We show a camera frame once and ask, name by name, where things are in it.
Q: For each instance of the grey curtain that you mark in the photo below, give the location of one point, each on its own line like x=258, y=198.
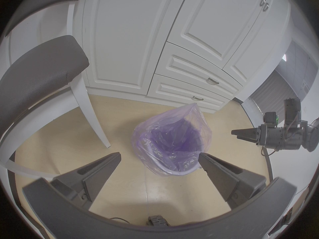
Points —
x=274, y=96

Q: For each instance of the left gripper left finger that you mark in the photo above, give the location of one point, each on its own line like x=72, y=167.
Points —
x=94, y=178

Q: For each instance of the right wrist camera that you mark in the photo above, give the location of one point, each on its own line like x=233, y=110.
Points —
x=270, y=118

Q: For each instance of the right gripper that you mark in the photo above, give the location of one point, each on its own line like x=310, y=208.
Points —
x=279, y=138

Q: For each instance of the grey cushioned white chair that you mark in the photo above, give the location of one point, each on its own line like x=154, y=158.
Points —
x=42, y=68

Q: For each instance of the purple plastic bag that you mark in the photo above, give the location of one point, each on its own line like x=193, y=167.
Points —
x=174, y=118

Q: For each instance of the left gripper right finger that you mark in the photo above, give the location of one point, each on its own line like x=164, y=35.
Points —
x=224, y=180

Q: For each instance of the white trash bin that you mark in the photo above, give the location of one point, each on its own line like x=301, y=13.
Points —
x=172, y=171

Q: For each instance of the white wardrobe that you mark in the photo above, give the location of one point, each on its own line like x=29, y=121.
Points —
x=139, y=33

